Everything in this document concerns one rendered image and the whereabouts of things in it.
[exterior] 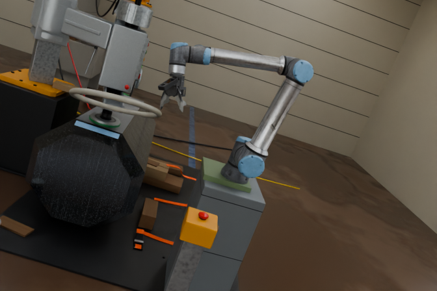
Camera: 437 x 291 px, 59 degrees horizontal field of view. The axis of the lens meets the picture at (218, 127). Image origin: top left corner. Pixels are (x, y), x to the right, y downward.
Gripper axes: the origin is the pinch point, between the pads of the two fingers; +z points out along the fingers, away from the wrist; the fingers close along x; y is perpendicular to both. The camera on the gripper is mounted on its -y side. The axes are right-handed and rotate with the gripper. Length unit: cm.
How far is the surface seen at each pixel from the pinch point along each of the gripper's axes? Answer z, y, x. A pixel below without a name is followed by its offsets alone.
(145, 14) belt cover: -59, 23, 46
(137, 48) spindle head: -37, 25, 53
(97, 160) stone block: 42, 21, 78
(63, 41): -46, 46, 162
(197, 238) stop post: 42, -48, -57
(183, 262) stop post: 53, -47, -52
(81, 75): -27, 211, 346
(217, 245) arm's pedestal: 81, 43, -13
